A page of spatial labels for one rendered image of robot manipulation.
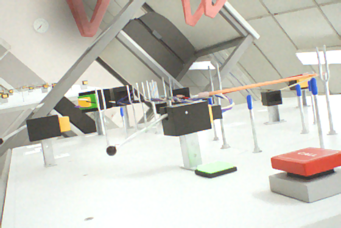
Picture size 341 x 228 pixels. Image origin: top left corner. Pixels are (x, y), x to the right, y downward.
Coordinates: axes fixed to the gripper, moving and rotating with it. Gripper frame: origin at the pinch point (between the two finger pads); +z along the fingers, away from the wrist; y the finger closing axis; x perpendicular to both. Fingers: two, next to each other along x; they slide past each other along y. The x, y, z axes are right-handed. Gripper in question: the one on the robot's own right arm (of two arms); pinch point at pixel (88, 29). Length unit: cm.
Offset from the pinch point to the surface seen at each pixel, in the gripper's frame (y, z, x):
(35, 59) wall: 749, -92, -70
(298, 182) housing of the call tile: -22.7, 16.5, -13.4
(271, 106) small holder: 22, 9, -46
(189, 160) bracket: -1.1, 16.8, -13.8
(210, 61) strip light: 457, -68, -285
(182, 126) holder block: -2.2, 12.2, -12.2
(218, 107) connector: -1.5, 9.6, -18.1
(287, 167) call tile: -21.1, 15.4, -13.4
